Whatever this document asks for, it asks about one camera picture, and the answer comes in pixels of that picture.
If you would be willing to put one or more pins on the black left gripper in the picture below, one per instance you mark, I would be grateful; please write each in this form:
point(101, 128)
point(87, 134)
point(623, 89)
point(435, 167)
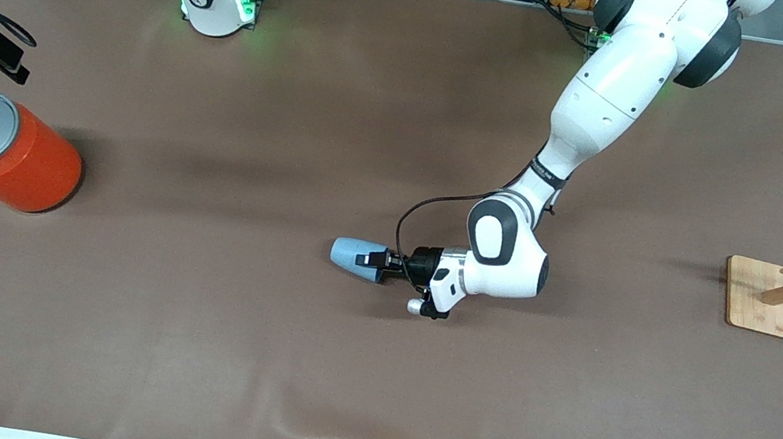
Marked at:
point(422, 264)

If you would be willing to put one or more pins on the light blue cup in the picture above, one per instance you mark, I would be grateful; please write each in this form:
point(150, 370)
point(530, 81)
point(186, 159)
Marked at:
point(350, 256)

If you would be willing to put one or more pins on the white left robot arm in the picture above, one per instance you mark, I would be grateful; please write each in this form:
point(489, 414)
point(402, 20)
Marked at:
point(616, 90)

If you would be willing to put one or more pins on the brown table mat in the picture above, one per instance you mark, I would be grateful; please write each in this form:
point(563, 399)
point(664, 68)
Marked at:
point(368, 365)

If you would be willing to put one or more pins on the orange can with silver lid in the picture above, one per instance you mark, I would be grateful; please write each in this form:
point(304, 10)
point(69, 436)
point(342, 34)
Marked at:
point(30, 166)

